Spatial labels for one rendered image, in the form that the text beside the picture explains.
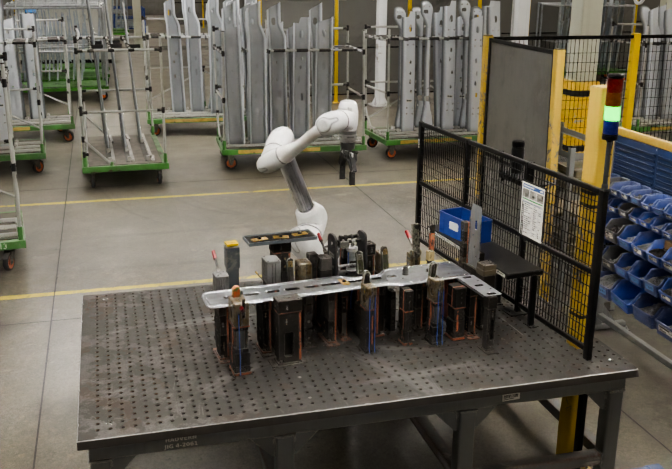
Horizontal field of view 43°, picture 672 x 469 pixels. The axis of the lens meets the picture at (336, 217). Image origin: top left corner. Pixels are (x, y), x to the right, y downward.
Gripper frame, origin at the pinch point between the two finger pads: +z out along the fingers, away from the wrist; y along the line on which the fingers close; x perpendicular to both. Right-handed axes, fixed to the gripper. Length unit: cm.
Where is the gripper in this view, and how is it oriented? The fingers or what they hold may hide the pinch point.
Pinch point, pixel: (347, 180)
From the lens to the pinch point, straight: 436.8
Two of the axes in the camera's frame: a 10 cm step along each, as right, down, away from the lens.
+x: 9.3, -0.9, 3.4
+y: 3.6, 2.7, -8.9
